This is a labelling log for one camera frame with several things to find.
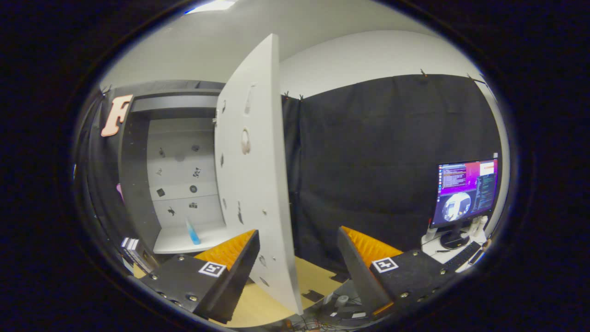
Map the white cabinet shelf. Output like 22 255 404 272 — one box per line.
153 223 233 255

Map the computer monitor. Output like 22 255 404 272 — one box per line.
430 158 499 249

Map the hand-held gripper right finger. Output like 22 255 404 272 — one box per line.
336 226 457 321

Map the white cabinet door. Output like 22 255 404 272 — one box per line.
213 33 304 315

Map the small grey white box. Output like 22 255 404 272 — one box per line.
121 237 155 273

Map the dark grey cabinet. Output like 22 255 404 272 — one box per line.
118 89 231 266

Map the white side desk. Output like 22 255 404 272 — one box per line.
420 226 491 273

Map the black keyboard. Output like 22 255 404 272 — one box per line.
442 241 482 273

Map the black backdrop cloth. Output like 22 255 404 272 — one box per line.
74 74 503 277

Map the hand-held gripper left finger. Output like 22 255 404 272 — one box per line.
138 229 261 325

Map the white and blue tube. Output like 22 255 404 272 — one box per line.
185 218 201 245

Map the white bottle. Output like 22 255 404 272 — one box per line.
469 215 488 238

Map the tangle of black cables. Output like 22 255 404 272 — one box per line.
295 302 369 330

